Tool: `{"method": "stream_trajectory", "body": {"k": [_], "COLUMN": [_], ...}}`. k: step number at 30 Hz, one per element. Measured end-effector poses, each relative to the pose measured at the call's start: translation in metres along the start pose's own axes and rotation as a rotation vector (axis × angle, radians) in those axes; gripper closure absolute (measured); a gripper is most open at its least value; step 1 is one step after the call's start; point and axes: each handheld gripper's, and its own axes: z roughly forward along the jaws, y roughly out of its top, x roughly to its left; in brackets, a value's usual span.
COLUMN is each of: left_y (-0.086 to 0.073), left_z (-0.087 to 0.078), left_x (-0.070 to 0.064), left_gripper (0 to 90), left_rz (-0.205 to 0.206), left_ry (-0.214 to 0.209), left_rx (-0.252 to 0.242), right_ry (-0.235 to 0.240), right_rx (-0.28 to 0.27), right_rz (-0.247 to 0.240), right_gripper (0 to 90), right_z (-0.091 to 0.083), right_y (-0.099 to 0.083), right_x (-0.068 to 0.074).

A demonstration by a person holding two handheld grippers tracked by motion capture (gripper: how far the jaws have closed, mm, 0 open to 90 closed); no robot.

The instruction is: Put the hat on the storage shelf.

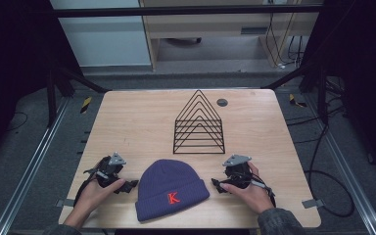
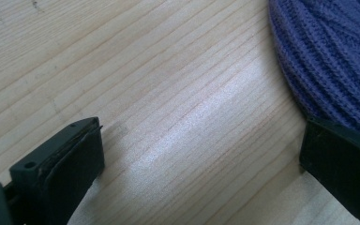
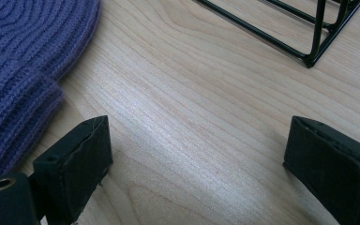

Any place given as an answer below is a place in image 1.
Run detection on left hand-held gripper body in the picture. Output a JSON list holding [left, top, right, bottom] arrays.
[[83, 152, 127, 189]]

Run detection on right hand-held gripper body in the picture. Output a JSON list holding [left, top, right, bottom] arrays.
[[221, 154, 254, 190]]

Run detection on purple knit beanie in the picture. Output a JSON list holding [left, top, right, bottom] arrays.
[[134, 159, 211, 223]]

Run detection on person's right hand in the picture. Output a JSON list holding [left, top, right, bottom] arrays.
[[219, 162, 275, 215]]

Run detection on person's left hand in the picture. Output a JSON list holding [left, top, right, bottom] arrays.
[[77, 177, 126, 213]]

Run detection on yellow black striped tape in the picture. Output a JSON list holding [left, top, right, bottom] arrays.
[[288, 93, 308, 109], [79, 96, 93, 115]]

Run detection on black metal stand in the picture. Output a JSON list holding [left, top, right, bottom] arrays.
[[259, 60, 330, 125], [44, 62, 112, 129]]

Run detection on white cabinet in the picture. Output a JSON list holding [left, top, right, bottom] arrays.
[[49, 0, 153, 69]]

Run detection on dark curtain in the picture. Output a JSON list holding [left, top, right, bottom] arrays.
[[0, 0, 82, 177], [302, 0, 376, 184]]

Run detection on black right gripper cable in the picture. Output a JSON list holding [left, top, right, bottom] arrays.
[[250, 171, 277, 209]]

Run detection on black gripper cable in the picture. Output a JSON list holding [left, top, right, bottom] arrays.
[[72, 175, 96, 208], [250, 171, 277, 209]]

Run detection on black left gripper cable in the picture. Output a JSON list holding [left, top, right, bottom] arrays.
[[72, 175, 96, 208]]

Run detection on black wire triangular rack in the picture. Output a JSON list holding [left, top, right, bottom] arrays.
[[172, 89, 226, 155]]

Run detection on grey table bracket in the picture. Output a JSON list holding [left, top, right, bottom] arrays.
[[301, 199, 326, 210], [56, 198, 76, 209]]

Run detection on long black floor cable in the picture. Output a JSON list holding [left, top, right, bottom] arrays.
[[285, 76, 356, 218]]

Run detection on aluminium rail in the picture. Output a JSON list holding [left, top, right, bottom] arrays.
[[0, 97, 71, 235], [303, 93, 376, 235]]

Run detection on thin black floor cable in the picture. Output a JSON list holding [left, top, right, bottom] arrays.
[[5, 111, 29, 133]]

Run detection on hanging black desk cables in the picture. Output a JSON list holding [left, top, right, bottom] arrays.
[[264, 0, 306, 69]]

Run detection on black horizontal frame bar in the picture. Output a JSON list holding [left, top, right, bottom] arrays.
[[50, 4, 325, 19]]

